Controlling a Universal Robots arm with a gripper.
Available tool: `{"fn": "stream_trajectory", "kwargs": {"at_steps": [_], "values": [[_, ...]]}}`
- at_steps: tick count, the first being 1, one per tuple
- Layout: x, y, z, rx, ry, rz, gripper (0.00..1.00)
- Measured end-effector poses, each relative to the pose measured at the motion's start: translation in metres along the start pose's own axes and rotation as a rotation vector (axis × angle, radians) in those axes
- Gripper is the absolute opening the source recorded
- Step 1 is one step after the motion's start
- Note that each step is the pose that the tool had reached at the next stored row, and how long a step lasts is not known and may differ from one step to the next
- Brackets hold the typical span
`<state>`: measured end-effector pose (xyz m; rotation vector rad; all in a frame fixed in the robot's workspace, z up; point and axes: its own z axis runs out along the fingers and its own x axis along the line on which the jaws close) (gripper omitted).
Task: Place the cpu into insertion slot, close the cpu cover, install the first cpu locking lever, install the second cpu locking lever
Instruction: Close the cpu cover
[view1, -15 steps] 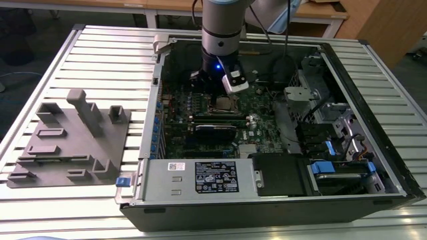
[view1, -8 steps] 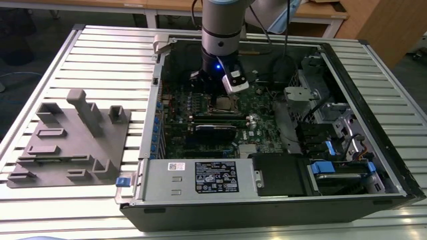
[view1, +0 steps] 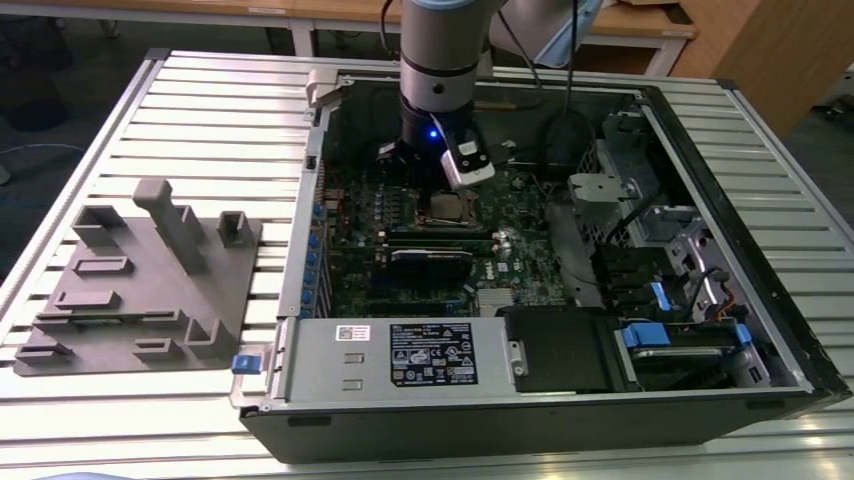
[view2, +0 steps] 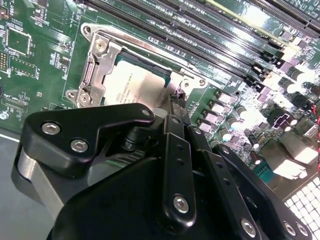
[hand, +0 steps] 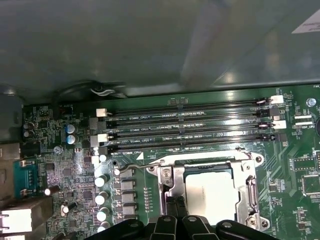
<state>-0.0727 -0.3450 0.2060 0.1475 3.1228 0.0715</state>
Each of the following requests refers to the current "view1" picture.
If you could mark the silver CPU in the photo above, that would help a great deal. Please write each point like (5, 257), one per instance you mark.
(450, 206)

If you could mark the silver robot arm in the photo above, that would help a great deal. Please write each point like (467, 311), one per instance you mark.
(440, 40)

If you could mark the black RAM slot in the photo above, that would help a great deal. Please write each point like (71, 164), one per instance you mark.
(440, 233)

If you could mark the CPU socket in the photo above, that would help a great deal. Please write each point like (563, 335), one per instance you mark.
(479, 226)

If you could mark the black plastic bay cover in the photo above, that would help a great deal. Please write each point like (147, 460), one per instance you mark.
(560, 350)

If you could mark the black graphics card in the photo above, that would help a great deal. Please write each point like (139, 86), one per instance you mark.
(434, 267)

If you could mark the green motherboard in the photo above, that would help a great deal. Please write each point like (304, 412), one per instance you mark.
(527, 260)

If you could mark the silver chipset heatsink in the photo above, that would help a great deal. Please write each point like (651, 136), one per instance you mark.
(496, 297)

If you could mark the blue plastic clip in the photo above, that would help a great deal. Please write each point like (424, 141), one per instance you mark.
(658, 295)
(741, 334)

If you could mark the silver power supply unit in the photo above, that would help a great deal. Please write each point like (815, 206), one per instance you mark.
(320, 365)

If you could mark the blue case latch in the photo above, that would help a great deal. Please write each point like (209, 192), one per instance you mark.
(244, 364)

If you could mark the grey parts rack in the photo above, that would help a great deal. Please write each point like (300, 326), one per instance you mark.
(133, 300)

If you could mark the wooden cabinet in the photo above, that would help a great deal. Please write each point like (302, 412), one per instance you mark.
(787, 60)

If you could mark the hard disk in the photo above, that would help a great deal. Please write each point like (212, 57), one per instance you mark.
(674, 367)

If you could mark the black PC case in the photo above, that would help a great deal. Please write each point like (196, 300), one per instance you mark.
(467, 435)

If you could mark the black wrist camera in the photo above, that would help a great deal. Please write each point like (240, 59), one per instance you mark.
(388, 152)

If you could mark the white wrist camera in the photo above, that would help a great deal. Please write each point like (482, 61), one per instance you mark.
(467, 177)

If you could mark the wooden desk white frame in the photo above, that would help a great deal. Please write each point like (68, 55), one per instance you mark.
(360, 12)
(167, 5)

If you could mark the silver metal bracket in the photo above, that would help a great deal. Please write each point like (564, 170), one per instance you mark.
(600, 192)

